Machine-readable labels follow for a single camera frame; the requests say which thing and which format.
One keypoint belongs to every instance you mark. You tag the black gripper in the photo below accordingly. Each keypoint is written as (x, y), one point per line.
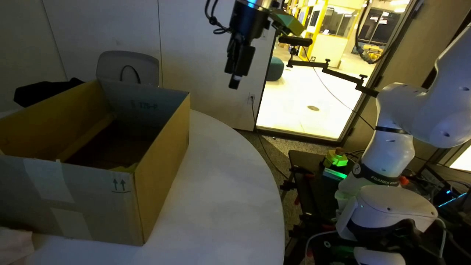
(248, 21)

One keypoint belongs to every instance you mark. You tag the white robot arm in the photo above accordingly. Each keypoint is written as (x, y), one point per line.
(374, 211)

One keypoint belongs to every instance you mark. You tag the open cardboard box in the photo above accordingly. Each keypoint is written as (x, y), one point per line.
(95, 163)

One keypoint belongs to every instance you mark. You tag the grey chair backrest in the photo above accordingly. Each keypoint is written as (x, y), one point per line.
(130, 67)

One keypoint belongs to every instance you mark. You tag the black equipment cart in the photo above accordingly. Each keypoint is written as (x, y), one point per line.
(314, 239)

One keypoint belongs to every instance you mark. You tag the green lit device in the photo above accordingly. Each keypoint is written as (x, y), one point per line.
(335, 166)

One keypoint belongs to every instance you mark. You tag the black cloth bag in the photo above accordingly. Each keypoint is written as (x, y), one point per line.
(30, 95)

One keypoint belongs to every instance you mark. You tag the white pink cloth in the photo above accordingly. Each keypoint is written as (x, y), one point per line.
(15, 247)

